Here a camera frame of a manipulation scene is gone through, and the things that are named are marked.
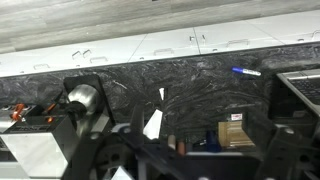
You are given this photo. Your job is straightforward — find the white base cabinet row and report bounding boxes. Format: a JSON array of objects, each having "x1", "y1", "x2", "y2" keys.
[{"x1": 0, "y1": 9, "x2": 320, "y2": 78}]

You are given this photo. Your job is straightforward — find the white red label card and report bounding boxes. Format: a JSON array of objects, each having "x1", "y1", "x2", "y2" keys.
[{"x1": 230, "y1": 113, "x2": 244, "y2": 122}]

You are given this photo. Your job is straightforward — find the round steel coffee carafe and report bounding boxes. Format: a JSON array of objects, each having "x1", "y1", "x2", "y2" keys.
[{"x1": 66, "y1": 83, "x2": 103, "y2": 118}]

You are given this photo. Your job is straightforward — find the brown cardboard box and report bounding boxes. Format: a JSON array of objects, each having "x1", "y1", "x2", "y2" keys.
[{"x1": 218, "y1": 120, "x2": 256, "y2": 149}]

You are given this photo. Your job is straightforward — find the dark blue cup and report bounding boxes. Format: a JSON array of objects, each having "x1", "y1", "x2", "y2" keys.
[{"x1": 205, "y1": 129, "x2": 221, "y2": 153}]

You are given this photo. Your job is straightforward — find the steel coffee maker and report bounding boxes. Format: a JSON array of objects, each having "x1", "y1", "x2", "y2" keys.
[{"x1": 0, "y1": 103, "x2": 81, "y2": 180}]

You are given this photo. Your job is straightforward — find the blue white marker pen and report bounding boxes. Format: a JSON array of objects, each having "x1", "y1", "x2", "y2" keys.
[{"x1": 231, "y1": 66, "x2": 262, "y2": 77}]

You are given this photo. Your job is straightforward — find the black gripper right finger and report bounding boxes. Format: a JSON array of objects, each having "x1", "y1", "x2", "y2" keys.
[{"x1": 242, "y1": 106, "x2": 320, "y2": 180}]

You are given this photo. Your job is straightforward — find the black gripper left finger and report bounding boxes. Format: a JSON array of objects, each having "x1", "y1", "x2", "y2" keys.
[{"x1": 59, "y1": 105, "x2": 188, "y2": 180}]

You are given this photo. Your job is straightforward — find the black steel microwave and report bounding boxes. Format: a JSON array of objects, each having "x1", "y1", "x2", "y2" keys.
[{"x1": 269, "y1": 68, "x2": 320, "y2": 128}]

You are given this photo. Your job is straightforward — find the white squeeze bottle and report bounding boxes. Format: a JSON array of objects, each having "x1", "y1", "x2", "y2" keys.
[{"x1": 167, "y1": 134, "x2": 177, "y2": 152}]

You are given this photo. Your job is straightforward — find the white cabinet door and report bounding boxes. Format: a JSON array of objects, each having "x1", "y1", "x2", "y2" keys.
[{"x1": 143, "y1": 109, "x2": 164, "y2": 141}]

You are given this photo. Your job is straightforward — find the red squeeze bottle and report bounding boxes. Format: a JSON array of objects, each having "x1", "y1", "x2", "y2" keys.
[{"x1": 176, "y1": 140, "x2": 187, "y2": 157}]

